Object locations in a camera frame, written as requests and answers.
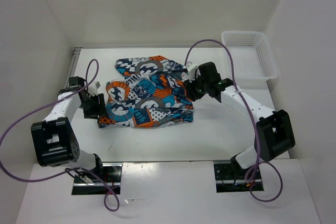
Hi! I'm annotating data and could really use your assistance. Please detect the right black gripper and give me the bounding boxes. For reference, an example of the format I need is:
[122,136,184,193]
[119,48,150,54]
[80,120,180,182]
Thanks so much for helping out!
[183,72,209,102]

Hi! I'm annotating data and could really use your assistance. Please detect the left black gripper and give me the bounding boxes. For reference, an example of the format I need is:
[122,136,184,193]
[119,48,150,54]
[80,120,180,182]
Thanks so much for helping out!
[79,93,108,120]

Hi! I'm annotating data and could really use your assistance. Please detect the patterned blue orange shorts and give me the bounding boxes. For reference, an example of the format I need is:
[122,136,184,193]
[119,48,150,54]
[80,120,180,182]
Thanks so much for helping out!
[98,56,194,129]

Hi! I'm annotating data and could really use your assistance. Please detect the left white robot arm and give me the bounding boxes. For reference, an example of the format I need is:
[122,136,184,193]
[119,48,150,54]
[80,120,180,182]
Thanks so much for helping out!
[31,77,106,182]

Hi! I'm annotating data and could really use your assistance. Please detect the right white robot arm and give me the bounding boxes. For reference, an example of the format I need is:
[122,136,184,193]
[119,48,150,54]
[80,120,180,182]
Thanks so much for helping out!
[184,62,296,178]

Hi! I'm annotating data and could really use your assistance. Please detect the white plastic basket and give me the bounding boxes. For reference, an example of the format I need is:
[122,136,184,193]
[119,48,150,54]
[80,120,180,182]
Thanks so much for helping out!
[221,30,278,85]

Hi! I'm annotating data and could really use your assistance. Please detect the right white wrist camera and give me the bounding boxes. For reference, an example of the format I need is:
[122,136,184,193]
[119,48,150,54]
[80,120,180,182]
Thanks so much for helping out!
[182,61,198,82]

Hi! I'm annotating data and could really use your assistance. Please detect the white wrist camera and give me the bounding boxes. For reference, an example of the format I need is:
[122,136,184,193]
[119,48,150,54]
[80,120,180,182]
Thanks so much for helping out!
[87,81,100,96]
[182,61,198,82]

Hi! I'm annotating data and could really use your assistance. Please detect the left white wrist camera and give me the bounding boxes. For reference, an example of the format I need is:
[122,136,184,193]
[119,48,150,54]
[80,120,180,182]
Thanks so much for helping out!
[87,81,100,96]

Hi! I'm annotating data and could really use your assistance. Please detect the aluminium table edge rail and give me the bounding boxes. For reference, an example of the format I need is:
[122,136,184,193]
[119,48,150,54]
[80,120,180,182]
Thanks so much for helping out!
[41,47,82,163]

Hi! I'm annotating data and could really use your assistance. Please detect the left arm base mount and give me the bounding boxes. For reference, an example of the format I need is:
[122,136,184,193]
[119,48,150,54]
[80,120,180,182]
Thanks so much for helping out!
[71,162,122,196]

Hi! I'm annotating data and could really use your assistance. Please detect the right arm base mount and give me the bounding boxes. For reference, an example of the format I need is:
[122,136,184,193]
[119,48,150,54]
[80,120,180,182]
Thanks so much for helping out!
[214,161,264,193]

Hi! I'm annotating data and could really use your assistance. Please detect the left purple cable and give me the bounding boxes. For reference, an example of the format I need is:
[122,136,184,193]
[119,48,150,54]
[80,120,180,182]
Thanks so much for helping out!
[0,58,121,212]

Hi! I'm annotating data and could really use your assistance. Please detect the purple cable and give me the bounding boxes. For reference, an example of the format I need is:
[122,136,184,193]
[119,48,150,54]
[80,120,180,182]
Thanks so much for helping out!
[0,58,121,212]
[185,39,284,202]

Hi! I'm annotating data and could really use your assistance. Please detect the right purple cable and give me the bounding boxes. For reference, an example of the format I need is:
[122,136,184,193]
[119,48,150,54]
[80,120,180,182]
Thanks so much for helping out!
[185,39,284,202]

